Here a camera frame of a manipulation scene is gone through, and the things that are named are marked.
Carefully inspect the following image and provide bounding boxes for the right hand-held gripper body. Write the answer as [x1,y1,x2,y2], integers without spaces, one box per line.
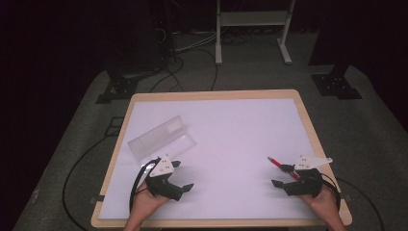
[283,155,334,198]

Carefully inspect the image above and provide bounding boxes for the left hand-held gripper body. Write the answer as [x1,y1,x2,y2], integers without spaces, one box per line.
[145,154,184,202]

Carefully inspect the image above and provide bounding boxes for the red pen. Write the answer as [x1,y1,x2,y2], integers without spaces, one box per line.
[267,156,301,181]

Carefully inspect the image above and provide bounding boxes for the person's right hand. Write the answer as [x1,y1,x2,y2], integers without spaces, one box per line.
[299,187,343,226]

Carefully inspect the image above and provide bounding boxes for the person's left hand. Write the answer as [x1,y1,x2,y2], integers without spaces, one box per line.
[128,182,171,223]

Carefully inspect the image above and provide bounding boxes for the clear plastic pencil case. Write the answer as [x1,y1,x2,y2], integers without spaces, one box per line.
[127,115,197,162]

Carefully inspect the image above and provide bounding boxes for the white table mat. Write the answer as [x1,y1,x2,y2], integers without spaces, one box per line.
[97,97,321,221]

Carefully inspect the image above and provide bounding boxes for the black stand base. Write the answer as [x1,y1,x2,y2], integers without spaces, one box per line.
[95,62,162,105]
[309,63,364,100]

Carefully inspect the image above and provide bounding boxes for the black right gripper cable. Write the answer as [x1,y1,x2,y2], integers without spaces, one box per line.
[320,172,342,213]

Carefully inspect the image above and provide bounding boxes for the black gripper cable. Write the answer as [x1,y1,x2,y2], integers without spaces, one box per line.
[320,172,342,213]
[129,157,162,214]

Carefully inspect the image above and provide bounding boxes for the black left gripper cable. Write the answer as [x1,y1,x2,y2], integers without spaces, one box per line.
[129,157,162,214]

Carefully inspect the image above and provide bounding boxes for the black floor cable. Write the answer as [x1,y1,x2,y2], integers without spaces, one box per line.
[148,46,219,94]

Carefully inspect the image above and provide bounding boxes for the white floor cable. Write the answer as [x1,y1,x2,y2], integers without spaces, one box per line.
[173,31,219,54]

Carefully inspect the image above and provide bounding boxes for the white metal stand frame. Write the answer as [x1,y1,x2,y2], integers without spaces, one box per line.
[215,0,296,66]

